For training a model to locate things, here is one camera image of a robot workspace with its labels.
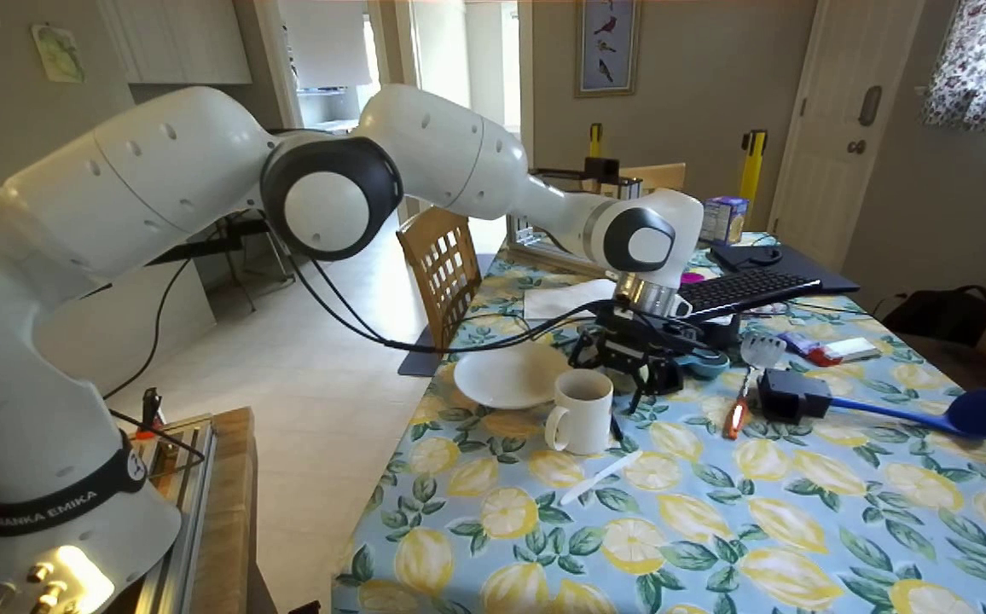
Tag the red white packet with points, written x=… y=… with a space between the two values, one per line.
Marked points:
x=838 y=349

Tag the pink cup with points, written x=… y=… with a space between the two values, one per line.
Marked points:
x=695 y=279

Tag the white door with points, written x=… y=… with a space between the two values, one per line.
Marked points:
x=833 y=113

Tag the lemon print tablecloth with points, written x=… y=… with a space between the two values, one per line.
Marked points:
x=743 y=523

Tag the white paper sheet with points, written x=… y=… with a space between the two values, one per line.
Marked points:
x=561 y=302

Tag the white plate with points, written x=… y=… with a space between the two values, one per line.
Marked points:
x=502 y=381

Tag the purple lidded container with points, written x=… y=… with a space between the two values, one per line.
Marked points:
x=724 y=224

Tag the white floral mug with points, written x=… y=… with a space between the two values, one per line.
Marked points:
x=585 y=422

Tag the black orange clamp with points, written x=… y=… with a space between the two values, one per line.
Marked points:
x=153 y=422

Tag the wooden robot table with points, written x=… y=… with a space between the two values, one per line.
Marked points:
x=230 y=513

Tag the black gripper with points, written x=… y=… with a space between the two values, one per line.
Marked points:
x=650 y=327

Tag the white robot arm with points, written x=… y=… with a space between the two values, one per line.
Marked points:
x=118 y=192

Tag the framed bird picture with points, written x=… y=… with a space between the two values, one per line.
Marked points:
x=608 y=47

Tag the blue dish brush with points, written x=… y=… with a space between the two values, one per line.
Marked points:
x=985 y=415

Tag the black keyboard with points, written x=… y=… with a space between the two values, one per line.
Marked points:
x=748 y=293

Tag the green wall poster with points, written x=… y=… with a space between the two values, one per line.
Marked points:
x=61 y=53

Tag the wooden lattice-back chair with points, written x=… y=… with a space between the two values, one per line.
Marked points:
x=443 y=273

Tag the black power adapter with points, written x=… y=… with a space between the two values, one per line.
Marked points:
x=792 y=397

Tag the blue floor mat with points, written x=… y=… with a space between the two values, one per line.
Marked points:
x=419 y=362

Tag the white plastic utensil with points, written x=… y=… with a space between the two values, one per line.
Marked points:
x=599 y=478

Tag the black bag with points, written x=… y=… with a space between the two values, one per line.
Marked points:
x=941 y=317

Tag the yellow black post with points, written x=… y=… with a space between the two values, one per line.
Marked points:
x=751 y=172
x=595 y=142

